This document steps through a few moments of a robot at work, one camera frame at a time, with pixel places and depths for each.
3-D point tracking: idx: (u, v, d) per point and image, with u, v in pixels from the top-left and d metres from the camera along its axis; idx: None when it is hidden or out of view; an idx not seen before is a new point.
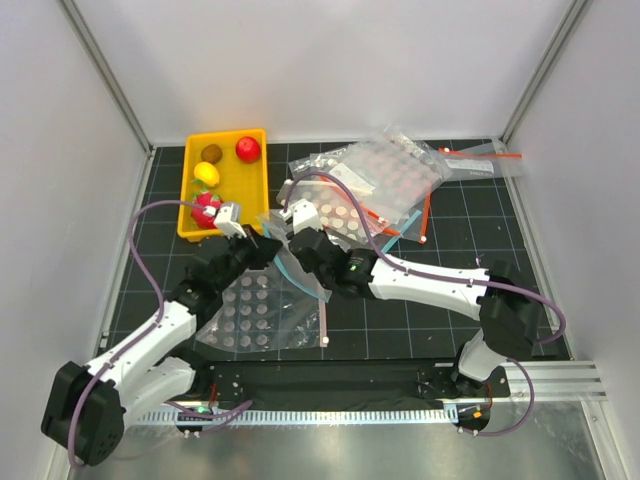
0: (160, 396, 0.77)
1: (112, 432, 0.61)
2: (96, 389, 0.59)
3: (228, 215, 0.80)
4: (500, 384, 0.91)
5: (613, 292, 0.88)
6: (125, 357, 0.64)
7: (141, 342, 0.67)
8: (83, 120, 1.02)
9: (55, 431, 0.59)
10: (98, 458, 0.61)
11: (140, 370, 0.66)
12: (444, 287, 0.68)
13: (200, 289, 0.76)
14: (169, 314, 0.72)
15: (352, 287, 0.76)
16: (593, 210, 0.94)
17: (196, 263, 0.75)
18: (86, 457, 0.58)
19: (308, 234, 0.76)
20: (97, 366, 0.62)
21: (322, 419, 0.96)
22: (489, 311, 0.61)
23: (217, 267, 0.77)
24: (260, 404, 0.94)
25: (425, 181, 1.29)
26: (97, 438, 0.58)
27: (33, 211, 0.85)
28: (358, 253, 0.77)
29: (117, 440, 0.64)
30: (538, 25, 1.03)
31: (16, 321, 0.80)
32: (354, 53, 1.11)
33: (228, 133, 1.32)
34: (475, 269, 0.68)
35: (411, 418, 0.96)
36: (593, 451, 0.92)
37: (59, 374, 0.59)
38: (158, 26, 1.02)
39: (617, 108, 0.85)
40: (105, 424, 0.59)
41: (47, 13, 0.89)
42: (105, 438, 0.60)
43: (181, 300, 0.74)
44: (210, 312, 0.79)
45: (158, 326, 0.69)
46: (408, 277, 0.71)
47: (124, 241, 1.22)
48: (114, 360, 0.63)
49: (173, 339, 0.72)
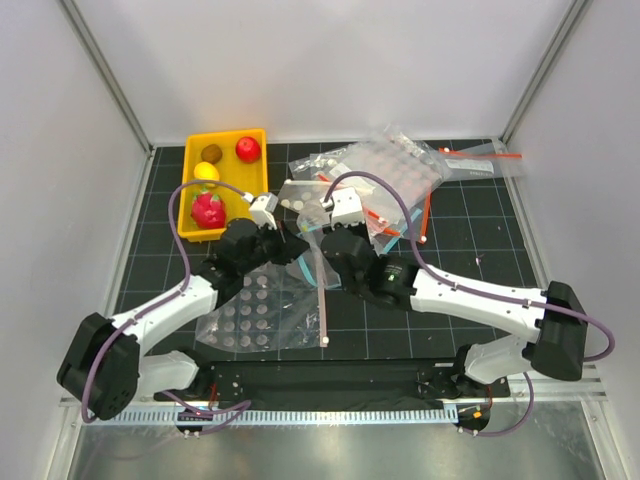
0: (161, 383, 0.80)
1: (126, 389, 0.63)
2: (117, 342, 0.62)
3: (264, 204, 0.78)
4: (500, 385, 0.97)
5: (613, 291, 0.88)
6: (147, 316, 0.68)
7: (164, 305, 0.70)
8: (83, 120, 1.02)
9: (72, 378, 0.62)
10: (109, 413, 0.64)
11: (159, 333, 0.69)
12: (498, 307, 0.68)
13: (223, 269, 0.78)
14: (194, 286, 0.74)
15: (389, 298, 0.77)
16: (594, 210, 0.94)
17: (225, 243, 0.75)
18: (98, 410, 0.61)
19: (347, 239, 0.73)
20: (121, 321, 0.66)
21: (322, 419, 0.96)
22: (550, 337, 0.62)
23: (245, 250, 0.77)
24: (260, 404, 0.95)
25: (425, 180, 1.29)
26: (112, 390, 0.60)
27: (33, 211, 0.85)
28: (398, 260, 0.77)
29: (128, 398, 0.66)
30: (538, 25, 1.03)
31: (16, 321, 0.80)
32: (354, 53, 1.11)
33: (228, 133, 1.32)
34: (530, 290, 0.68)
35: (411, 418, 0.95)
36: (593, 451, 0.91)
37: (85, 324, 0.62)
38: (157, 26, 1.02)
39: (617, 107, 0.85)
40: (121, 379, 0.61)
41: (46, 13, 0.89)
42: (118, 394, 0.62)
43: (205, 276, 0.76)
44: (231, 293, 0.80)
45: (181, 295, 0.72)
46: (455, 292, 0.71)
47: (124, 241, 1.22)
48: (138, 317, 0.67)
49: (194, 310, 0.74)
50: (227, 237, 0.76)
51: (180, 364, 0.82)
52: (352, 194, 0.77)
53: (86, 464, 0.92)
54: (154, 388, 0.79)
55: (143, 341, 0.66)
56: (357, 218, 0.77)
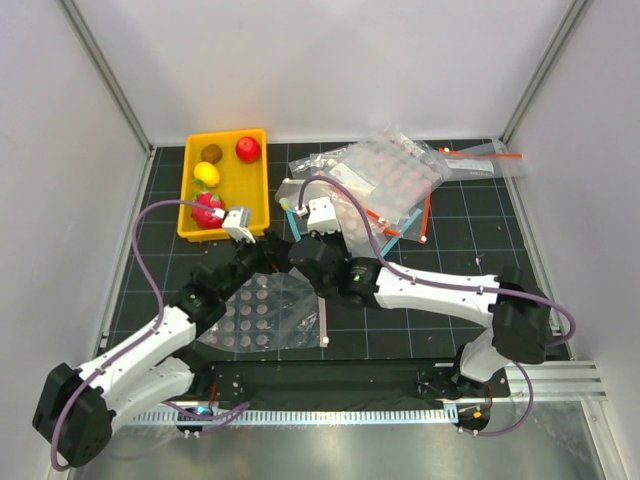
0: (157, 397, 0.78)
1: (98, 437, 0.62)
2: (84, 394, 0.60)
3: (236, 220, 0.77)
4: (500, 384, 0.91)
5: (612, 292, 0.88)
6: (117, 363, 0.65)
7: (135, 349, 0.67)
8: (83, 120, 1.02)
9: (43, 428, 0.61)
10: (84, 459, 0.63)
11: (131, 377, 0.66)
12: (454, 296, 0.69)
13: (203, 296, 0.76)
14: (168, 322, 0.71)
15: (357, 298, 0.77)
16: (594, 210, 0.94)
17: (203, 270, 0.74)
18: (70, 459, 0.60)
19: (310, 244, 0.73)
20: (88, 371, 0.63)
21: (322, 419, 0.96)
22: (502, 319, 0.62)
23: (223, 275, 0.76)
24: (260, 404, 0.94)
25: (425, 180, 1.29)
26: (80, 442, 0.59)
27: (33, 209, 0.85)
28: (363, 262, 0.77)
29: (104, 442, 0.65)
30: (538, 26, 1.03)
31: (17, 320, 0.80)
32: (354, 53, 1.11)
33: (228, 133, 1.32)
34: (484, 276, 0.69)
35: (411, 418, 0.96)
36: (593, 451, 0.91)
37: (51, 375, 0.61)
38: (158, 26, 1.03)
39: (617, 108, 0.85)
40: (90, 430, 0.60)
41: (47, 14, 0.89)
42: (90, 442, 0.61)
43: (184, 306, 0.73)
44: (212, 320, 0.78)
45: (155, 334, 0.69)
46: (414, 286, 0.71)
47: (124, 242, 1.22)
48: (105, 365, 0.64)
49: (170, 347, 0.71)
50: (203, 265, 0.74)
51: (173, 376, 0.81)
52: (326, 204, 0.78)
53: (86, 465, 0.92)
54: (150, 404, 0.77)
55: (109, 391, 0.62)
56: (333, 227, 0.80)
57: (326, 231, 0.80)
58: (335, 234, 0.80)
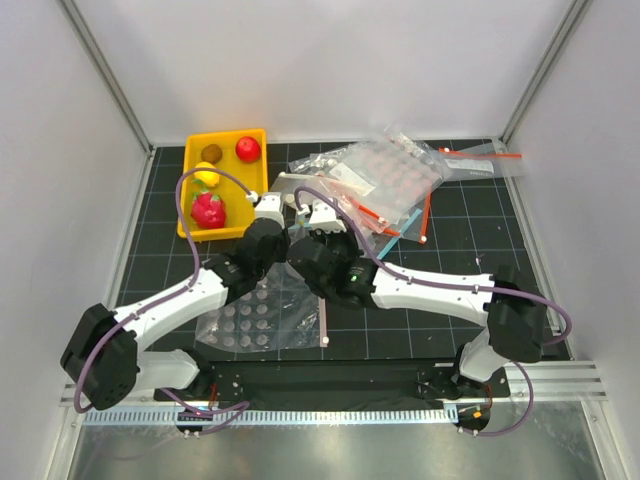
0: (160, 380, 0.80)
1: (123, 382, 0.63)
2: (116, 337, 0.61)
3: (273, 205, 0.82)
4: (500, 384, 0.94)
5: (612, 291, 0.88)
6: (151, 311, 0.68)
7: (168, 302, 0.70)
8: (83, 119, 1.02)
9: (72, 365, 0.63)
10: (106, 404, 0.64)
11: (161, 329, 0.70)
12: (450, 295, 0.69)
13: (238, 265, 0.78)
14: (202, 281, 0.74)
15: (353, 299, 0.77)
16: (594, 209, 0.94)
17: (249, 238, 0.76)
18: (93, 401, 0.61)
19: (308, 245, 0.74)
20: (123, 314, 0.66)
21: (322, 419, 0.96)
22: (497, 317, 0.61)
23: (265, 248, 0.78)
24: (260, 404, 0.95)
25: (425, 180, 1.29)
26: (106, 385, 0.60)
27: (33, 210, 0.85)
28: (361, 263, 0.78)
29: (126, 391, 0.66)
30: (538, 26, 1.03)
31: (17, 320, 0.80)
32: (354, 53, 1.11)
33: (228, 133, 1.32)
34: (479, 276, 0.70)
35: (411, 418, 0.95)
36: (593, 451, 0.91)
37: (88, 314, 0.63)
38: (157, 26, 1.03)
39: (617, 107, 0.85)
40: (117, 375, 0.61)
41: (47, 13, 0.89)
42: (114, 387, 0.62)
43: (218, 270, 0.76)
44: (242, 289, 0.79)
45: (189, 290, 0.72)
46: (411, 285, 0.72)
47: (125, 241, 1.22)
48: (140, 311, 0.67)
49: (199, 307, 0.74)
50: (250, 233, 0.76)
51: (182, 365, 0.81)
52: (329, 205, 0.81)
53: (86, 465, 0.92)
54: (151, 385, 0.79)
55: (141, 337, 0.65)
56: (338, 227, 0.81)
57: (333, 231, 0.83)
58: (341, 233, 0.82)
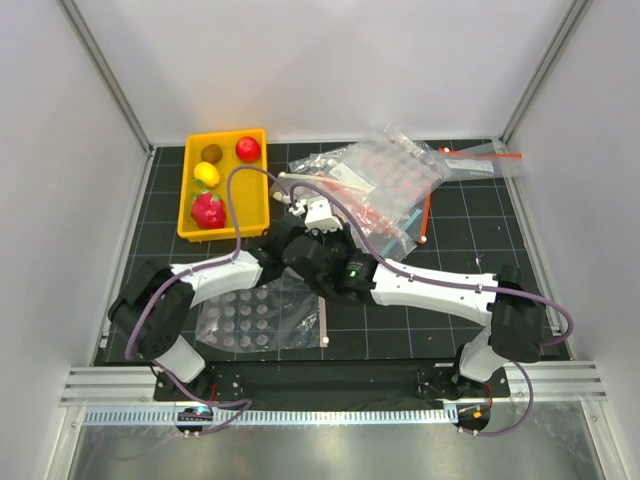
0: (174, 361, 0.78)
1: (171, 332, 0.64)
2: (173, 287, 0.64)
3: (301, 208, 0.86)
4: (500, 384, 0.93)
5: (612, 292, 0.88)
6: (202, 271, 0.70)
7: (218, 266, 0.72)
8: (83, 118, 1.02)
9: (121, 313, 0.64)
10: (150, 355, 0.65)
11: (206, 291, 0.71)
12: (453, 294, 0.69)
13: (270, 252, 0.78)
14: (243, 258, 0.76)
15: (351, 295, 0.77)
16: (594, 209, 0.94)
17: (281, 227, 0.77)
18: (142, 348, 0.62)
19: (302, 242, 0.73)
20: (179, 269, 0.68)
21: (322, 419, 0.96)
22: (501, 319, 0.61)
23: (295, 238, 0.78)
24: (261, 404, 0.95)
25: (425, 180, 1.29)
26: (160, 331, 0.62)
27: (33, 210, 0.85)
28: (361, 259, 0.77)
29: (169, 346, 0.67)
30: (538, 26, 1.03)
31: (17, 320, 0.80)
32: (354, 53, 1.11)
33: (228, 133, 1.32)
34: (483, 275, 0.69)
35: (411, 418, 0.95)
36: (593, 451, 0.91)
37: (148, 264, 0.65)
38: (158, 26, 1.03)
39: (617, 107, 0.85)
40: (170, 322, 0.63)
41: (47, 14, 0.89)
42: (164, 336, 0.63)
43: (253, 254, 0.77)
44: (272, 276, 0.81)
45: (231, 262, 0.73)
46: (412, 283, 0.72)
47: (125, 241, 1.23)
48: (195, 269, 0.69)
49: (238, 280, 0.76)
50: (282, 222, 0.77)
51: (193, 357, 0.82)
52: (323, 203, 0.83)
53: (86, 465, 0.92)
54: (168, 363, 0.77)
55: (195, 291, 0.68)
56: (332, 224, 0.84)
57: (329, 230, 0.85)
58: (339, 231, 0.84)
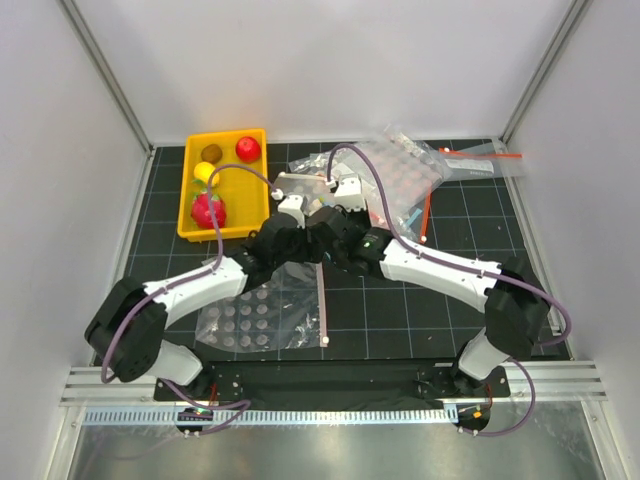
0: (168, 369, 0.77)
1: (148, 354, 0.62)
2: (147, 308, 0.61)
3: (295, 203, 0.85)
4: (500, 384, 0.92)
5: (612, 292, 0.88)
6: (178, 288, 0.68)
7: (196, 281, 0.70)
8: (83, 118, 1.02)
9: (97, 337, 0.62)
10: (128, 378, 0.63)
11: (185, 307, 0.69)
12: (455, 276, 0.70)
13: (256, 256, 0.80)
14: (225, 267, 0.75)
15: (362, 264, 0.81)
16: (594, 209, 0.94)
17: (266, 231, 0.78)
18: (118, 372, 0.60)
19: (326, 210, 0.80)
20: (153, 287, 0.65)
21: (322, 419, 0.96)
22: (495, 302, 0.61)
23: (282, 240, 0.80)
24: (260, 404, 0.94)
25: (425, 180, 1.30)
26: (134, 354, 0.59)
27: (33, 210, 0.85)
28: (375, 231, 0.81)
29: (148, 367, 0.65)
30: (538, 26, 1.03)
31: (17, 320, 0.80)
32: (354, 53, 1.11)
33: (228, 133, 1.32)
34: (487, 262, 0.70)
35: (411, 418, 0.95)
36: (593, 451, 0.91)
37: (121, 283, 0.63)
38: (157, 26, 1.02)
39: (617, 108, 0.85)
40: (145, 345, 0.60)
41: (47, 13, 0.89)
42: (140, 359, 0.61)
43: (237, 260, 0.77)
44: (260, 280, 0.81)
45: (212, 273, 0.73)
46: (419, 260, 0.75)
47: (124, 241, 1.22)
48: (169, 287, 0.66)
49: (220, 291, 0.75)
50: (268, 225, 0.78)
51: (188, 359, 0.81)
52: (354, 180, 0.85)
53: (86, 465, 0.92)
54: (163, 372, 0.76)
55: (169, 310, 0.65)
56: (357, 204, 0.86)
57: (353, 209, 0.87)
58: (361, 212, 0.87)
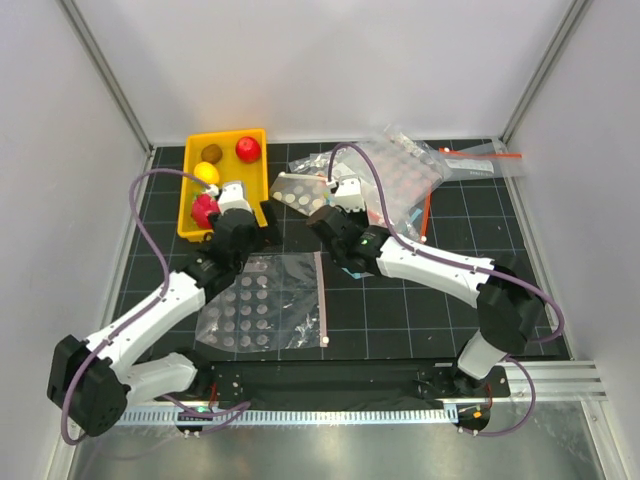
0: (157, 390, 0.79)
1: (111, 406, 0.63)
2: (92, 365, 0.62)
3: (235, 194, 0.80)
4: (500, 384, 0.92)
5: (613, 292, 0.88)
6: (124, 333, 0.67)
7: (143, 318, 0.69)
8: (83, 118, 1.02)
9: (59, 399, 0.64)
10: (102, 428, 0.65)
11: (142, 345, 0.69)
12: (448, 271, 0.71)
13: (212, 261, 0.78)
14: (175, 288, 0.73)
15: (360, 261, 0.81)
16: (594, 209, 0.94)
17: (221, 232, 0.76)
18: (87, 429, 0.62)
19: (325, 208, 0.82)
20: (96, 342, 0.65)
21: (322, 419, 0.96)
22: (487, 298, 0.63)
23: (238, 240, 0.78)
24: (260, 404, 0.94)
25: (425, 180, 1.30)
26: (93, 414, 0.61)
27: (34, 210, 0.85)
28: (373, 229, 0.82)
29: (120, 411, 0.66)
30: (538, 26, 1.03)
31: (16, 320, 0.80)
32: (353, 53, 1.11)
33: (228, 133, 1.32)
34: (481, 258, 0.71)
35: (411, 418, 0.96)
36: (593, 451, 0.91)
37: (59, 347, 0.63)
38: (157, 26, 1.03)
39: (617, 108, 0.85)
40: (102, 402, 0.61)
41: (47, 13, 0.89)
42: (105, 412, 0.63)
43: (191, 271, 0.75)
44: (221, 285, 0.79)
45: (162, 300, 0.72)
46: (414, 256, 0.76)
47: (124, 242, 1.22)
48: (112, 337, 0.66)
49: (178, 312, 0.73)
50: (221, 226, 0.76)
51: (177, 369, 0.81)
52: (355, 181, 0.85)
53: (86, 465, 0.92)
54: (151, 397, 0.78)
55: (118, 361, 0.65)
56: (357, 205, 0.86)
57: (353, 209, 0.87)
58: (361, 212, 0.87)
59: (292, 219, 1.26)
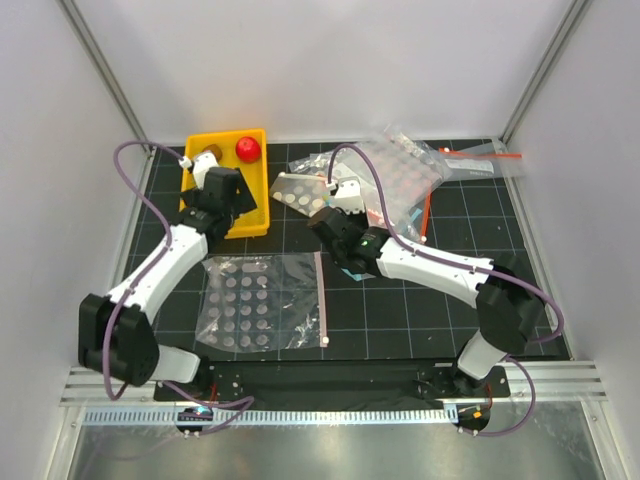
0: (172, 368, 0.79)
1: (148, 354, 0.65)
2: (123, 314, 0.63)
3: (208, 162, 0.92)
4: (500, 384, 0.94)
5: (613, 292, 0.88)
6: (143, 281, 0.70)
7: (156, 267, 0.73)
8: (83, 118, 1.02)
9: (92, 360, 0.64)
10: (140, 381, 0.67)
11: (160, 294, 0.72)
12: (448, 271, 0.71)
13: (206, 214, 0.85)
14: (178, 237, 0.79)
15: (360, 262, 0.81)
16: (594, 209, 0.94)
17: (213, 182, 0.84)
18: (129, 381, 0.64)
19: (325, 209, 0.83)
20: (119, 293, 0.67)
21: (322, 419, 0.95)
22: (486, 297, 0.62)
23: (229, 191, 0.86)
24: (260, 404, 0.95)
25: (425, 180, 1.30)
26: (134, 361, 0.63)
27: (33, 210, 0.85)
28: (373, 230, 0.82)
29: (154, 362, 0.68)
30: (538, 25, 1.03)
31: (16, 320, 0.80)
32: (354, 53, 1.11)
33: (228, 132, 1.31)
34: (481, 259, 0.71)
35: (411, 418, 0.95)
36: (593, 451, 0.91)
37: (84, 306, 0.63)
38: (157, 26, 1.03)
39: (617, 108, 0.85)
40: (140, 349, 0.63)
41: (47, 13, 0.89)
42: (143, 361, 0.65)
43: (188, 223, 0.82)
44: (218, 235, 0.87)
45: (169, 250, 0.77)
46: (414, 257, 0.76)
47: (125, 241, 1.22)
48: (133, 285, 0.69)
49: (185, 262, 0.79)
50: (213, 177, 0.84)
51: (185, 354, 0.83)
52: (355, 183, 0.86)
53: (86, 465, 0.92)
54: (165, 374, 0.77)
55: (146, 305, 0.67)
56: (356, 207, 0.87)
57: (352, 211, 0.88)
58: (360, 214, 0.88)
59: (292, 219, 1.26)
